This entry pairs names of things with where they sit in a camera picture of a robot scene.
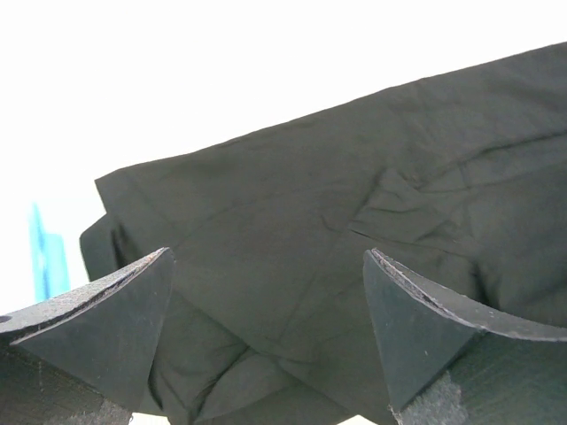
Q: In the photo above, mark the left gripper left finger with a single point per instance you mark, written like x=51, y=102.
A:
x=84, y=357

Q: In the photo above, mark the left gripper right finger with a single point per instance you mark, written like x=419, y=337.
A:
x=447, y=359

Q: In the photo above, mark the black long sleeve shirt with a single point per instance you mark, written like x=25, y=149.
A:
x=461, y=177

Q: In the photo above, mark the translucent blue plastic bin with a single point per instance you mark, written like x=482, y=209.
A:
x=48, y=258

